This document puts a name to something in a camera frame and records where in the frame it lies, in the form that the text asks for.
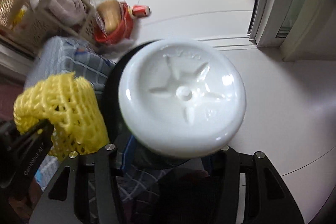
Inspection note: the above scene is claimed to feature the yellow foam net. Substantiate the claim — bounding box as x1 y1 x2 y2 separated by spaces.
13 72 109 161

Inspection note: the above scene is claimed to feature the red drink can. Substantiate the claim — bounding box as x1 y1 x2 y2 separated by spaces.
131 5 151 18

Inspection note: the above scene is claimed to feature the sliding door frame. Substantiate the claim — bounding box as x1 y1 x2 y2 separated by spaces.
248 0 335 61

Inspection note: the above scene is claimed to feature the pink patterned bag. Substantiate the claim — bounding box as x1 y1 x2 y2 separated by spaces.
49 0 86 27

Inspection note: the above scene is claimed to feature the grey checked tablecloth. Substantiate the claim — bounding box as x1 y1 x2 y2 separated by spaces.
24 36 171 203

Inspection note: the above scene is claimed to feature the black trash bin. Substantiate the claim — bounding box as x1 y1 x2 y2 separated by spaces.
100 42 188 173

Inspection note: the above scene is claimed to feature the light green white bottle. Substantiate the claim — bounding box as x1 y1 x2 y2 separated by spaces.
118 39 247 159

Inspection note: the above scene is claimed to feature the red plastic basket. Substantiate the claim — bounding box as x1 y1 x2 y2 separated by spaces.
94 2 134 45

